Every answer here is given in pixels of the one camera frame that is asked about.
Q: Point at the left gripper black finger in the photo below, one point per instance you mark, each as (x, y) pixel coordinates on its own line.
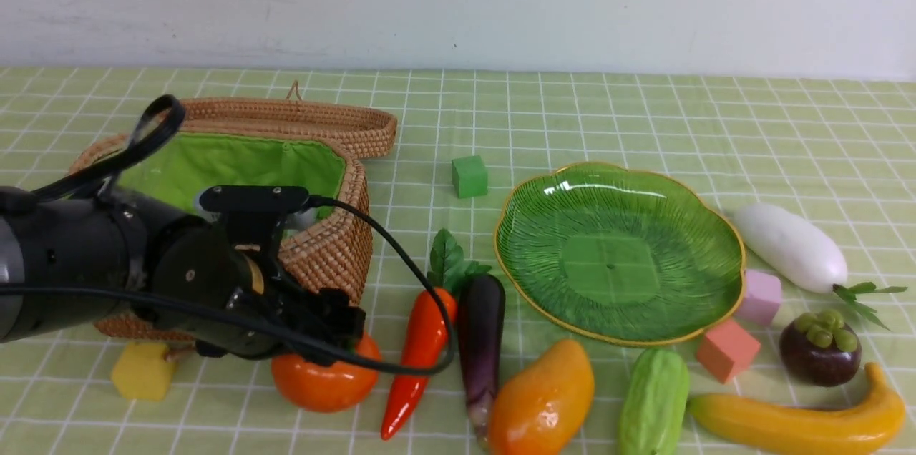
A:
(334, 326)

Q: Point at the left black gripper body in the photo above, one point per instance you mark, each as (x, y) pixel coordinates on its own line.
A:
(230, 266)

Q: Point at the orange persimmon toy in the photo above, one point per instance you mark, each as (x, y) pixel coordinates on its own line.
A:
(321, 389)

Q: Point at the red chili pepper toy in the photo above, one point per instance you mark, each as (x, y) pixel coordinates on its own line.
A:
(426, 336)

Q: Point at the purple eggplant toy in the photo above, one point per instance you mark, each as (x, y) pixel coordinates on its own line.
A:
(479, 326)

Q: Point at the orange mango toy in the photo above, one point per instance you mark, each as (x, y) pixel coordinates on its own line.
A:
(542, 408)

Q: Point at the green bitter gourd toy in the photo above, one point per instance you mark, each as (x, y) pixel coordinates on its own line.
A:
(651, 417)

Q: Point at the purple mangosteen toy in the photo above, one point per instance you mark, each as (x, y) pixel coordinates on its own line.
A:
(820, 349)

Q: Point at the yellow banana toy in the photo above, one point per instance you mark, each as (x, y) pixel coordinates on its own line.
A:
(862, 429)

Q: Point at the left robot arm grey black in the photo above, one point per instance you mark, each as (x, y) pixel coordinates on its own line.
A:
(67, 263)

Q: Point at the woven wicker basket green lining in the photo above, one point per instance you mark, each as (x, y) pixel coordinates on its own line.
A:
(336, 251)

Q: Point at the yellow foam block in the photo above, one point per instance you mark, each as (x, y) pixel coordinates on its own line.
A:
(143, 371)

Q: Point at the woven wicker basket lid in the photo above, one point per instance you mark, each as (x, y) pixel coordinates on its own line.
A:
(364, 131)

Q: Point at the green foam cube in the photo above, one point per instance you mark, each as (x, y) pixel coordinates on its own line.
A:
(470, 177)

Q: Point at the green glass leaf plate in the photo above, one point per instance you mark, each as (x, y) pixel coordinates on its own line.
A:
(629, 257)

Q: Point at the salmon red foam cube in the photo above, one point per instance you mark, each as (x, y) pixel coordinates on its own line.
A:
(726, 350)

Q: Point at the pink foam cube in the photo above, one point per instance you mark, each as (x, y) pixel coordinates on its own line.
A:
(762, 298)

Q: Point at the green checkered tablecloth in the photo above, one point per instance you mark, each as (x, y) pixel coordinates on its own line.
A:
(840, 153)

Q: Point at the white radish toy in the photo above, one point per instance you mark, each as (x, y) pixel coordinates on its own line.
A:
(793, 246)

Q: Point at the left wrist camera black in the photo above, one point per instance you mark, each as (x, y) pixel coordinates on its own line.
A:
(254, 217)

